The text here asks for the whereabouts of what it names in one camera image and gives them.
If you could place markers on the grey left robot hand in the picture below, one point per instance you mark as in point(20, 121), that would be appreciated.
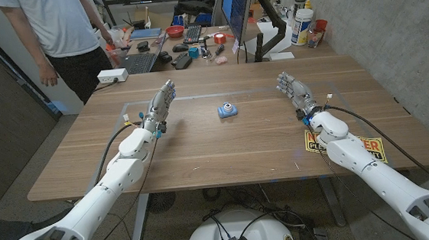
point(159, 105)

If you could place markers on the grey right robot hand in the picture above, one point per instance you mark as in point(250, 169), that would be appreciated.
point(298, 94)

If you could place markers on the yellow new driver bumper sticker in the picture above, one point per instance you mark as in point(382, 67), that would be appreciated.
point(374, 147)

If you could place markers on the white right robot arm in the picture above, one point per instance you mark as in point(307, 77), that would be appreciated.
point(355, 155)

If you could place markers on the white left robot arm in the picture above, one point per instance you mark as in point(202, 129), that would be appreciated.
point(119, 173)

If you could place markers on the flat white box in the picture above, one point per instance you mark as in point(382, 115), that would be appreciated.
point(281, 56)

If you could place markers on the dark laptop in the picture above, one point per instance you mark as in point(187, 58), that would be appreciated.
point(139, 62)

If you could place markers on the black oval case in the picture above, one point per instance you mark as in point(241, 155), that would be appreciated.
point(183, 62)

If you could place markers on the white power strip box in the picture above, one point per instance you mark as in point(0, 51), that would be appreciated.
point(112, 75)

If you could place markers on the clear candy jar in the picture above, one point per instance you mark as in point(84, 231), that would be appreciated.
point(313, 38)

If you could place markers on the black computer mouse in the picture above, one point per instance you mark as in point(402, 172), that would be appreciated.
point(180, 48)

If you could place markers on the small blue cube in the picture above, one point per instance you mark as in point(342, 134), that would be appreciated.
point(193, 52)

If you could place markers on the white wipes canister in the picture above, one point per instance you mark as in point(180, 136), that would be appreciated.
point(301, 27)

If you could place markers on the white paper sheet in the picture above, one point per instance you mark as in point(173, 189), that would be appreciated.
point(269, 31)

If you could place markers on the red bowl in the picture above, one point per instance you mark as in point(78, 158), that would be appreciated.
point(175, 31)

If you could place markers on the small pink item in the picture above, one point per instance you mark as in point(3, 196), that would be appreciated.
point(221, 60)

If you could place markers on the clear plastic bag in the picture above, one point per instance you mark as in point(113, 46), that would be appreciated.
point(120, 38)

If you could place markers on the black keyboard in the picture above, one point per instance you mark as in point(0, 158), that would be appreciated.
point(192, 34)

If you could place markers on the red tape roll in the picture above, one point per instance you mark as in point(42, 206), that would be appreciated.
point(220, 38)

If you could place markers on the yellow bottle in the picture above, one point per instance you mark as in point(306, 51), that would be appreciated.
point(307, 4)

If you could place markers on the black lidded jar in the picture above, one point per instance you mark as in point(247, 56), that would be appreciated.
point(299, 4)

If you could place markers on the computer monitor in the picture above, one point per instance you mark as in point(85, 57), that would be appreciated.
point(236, 7)

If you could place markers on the black backpack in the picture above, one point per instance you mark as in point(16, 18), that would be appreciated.
point(193, 1)

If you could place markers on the grey table leg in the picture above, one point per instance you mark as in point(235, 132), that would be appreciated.
point(139, 218)
point(332, 202)

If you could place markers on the person in white t-shirt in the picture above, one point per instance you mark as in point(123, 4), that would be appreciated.
point(57, 25)

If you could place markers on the white robot torso base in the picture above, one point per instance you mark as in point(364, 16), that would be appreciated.
point(238, 229)

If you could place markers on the blue toy camera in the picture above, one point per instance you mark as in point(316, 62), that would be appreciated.
point(227, 111)

